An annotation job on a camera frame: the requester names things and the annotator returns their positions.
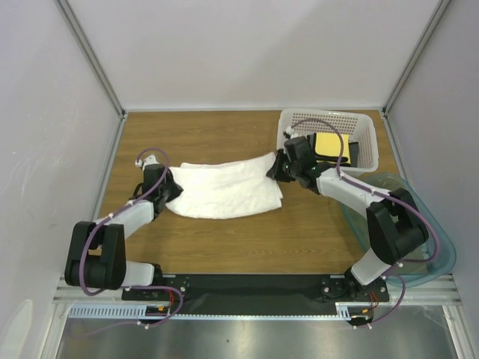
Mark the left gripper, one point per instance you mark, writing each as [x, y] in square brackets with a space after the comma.
[175, 191]

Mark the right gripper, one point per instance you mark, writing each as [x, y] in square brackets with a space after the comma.
[281, 170]

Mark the dark grey towel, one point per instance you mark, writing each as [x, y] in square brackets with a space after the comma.
[327, 146]

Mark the white towel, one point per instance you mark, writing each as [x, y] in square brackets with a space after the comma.
[228, 190]

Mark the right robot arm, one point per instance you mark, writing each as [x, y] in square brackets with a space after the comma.
[395, 226]

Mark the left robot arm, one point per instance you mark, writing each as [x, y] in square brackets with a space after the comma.
[96, 259]

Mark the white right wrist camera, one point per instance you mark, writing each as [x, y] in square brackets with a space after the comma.
[290, 133]

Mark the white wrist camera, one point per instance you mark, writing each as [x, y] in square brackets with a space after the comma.
[148, 161]
[290, 133]

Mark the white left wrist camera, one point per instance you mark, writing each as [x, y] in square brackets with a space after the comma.
[148, 161]

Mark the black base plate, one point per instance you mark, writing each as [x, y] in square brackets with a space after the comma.
[269, 294]

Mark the grey slotted cable duct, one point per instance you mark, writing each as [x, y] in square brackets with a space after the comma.
[137, 312]

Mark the aluminium frame rail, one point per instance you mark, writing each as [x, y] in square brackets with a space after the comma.
[440, 291]

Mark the right aluminium corner post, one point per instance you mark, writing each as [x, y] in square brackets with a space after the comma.
[425, 37]

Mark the aluminium corner post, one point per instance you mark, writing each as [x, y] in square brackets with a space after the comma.
[84, 44]
[425, 37]

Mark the left aluminium corner post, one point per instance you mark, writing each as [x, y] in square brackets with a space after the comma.
[84, 44]

